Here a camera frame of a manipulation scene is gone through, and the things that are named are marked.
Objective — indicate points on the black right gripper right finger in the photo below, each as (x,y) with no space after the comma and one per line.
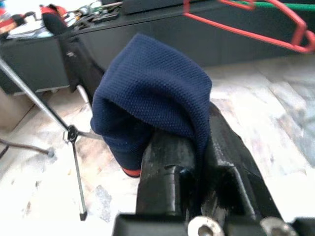
(233,172)

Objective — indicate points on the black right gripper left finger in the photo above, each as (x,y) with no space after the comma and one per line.
(162,172)

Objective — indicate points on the navy shirt with red trim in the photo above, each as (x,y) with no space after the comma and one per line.
(152,86)

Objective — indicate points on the red plastic clothes hanger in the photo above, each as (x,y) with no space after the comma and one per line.
(246,33)

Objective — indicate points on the green plastic clothes hanger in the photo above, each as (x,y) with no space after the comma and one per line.
(270,5)

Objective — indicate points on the silver metal clothes rack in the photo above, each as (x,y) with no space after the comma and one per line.
(73,134)

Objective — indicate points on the black television console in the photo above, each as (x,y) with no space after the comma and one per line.
(221,49)

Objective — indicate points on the black shirt with white print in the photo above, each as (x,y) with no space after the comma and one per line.
(73,61)

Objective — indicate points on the black desk gadget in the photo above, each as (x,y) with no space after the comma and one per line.
(103,17)

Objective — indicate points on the stack of papers and magazines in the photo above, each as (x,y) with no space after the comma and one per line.
(27,32)

